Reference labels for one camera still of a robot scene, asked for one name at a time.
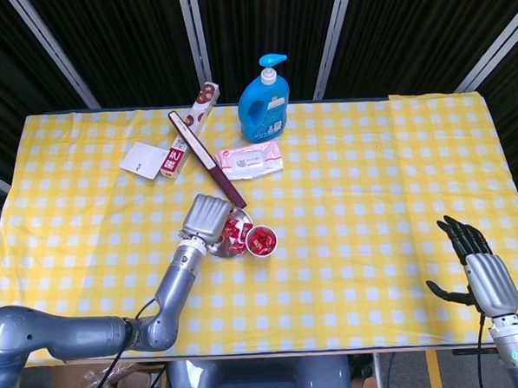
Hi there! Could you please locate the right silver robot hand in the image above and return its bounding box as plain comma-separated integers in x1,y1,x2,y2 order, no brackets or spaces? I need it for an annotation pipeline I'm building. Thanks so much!
422,210,518,321

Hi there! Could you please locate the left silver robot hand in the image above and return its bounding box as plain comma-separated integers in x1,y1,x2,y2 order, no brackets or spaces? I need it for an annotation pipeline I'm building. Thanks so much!
179,191,235,247

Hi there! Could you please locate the round silver metal plate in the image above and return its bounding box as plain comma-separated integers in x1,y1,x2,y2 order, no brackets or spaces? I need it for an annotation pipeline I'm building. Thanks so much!
206,205,256,260

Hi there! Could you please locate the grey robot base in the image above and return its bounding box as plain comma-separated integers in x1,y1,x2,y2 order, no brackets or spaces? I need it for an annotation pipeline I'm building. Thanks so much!
165,352,352,388

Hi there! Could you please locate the white paper cup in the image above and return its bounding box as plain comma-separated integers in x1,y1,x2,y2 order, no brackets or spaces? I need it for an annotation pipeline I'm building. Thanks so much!
243,223,279,260

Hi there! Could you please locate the long maroon box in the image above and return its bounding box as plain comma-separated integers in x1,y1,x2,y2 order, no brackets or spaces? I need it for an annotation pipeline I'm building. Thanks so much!
167,106,248,213

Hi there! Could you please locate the pink wet wipes pack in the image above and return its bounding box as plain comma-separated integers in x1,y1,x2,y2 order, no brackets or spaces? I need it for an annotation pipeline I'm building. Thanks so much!
213,141,285,182

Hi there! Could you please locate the white paper card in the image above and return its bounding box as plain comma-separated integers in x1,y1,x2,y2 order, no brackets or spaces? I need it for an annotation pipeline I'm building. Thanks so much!
117,140,167,182

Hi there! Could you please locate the blue detergent pump bottle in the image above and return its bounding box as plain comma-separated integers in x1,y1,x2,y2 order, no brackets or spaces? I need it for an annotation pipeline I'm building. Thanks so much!
234,52,293,145

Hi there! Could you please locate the white metal table leg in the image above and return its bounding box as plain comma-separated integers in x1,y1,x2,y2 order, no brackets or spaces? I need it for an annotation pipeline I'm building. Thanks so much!
370,351,385,388

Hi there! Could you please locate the yellow white checked tablecloth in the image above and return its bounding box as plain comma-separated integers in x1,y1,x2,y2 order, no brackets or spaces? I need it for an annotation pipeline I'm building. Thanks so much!
0,87,518,369

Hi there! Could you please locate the brown cardboard box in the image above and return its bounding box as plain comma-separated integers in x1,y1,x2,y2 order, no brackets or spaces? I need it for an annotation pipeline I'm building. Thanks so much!
46,358,170,388

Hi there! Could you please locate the black pleated curtain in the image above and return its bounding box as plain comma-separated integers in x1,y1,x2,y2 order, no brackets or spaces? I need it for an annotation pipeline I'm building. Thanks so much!
0,0,518,260

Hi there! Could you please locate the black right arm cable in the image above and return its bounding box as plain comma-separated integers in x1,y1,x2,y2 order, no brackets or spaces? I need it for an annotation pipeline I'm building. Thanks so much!
475,314,490,388

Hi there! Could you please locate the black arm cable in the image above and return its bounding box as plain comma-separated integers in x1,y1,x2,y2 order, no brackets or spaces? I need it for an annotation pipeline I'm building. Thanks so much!
75,297,161,388
475,314,490,388

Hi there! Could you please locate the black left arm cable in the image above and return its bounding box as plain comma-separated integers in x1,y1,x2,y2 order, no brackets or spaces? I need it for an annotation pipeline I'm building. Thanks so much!
75,297,161,388

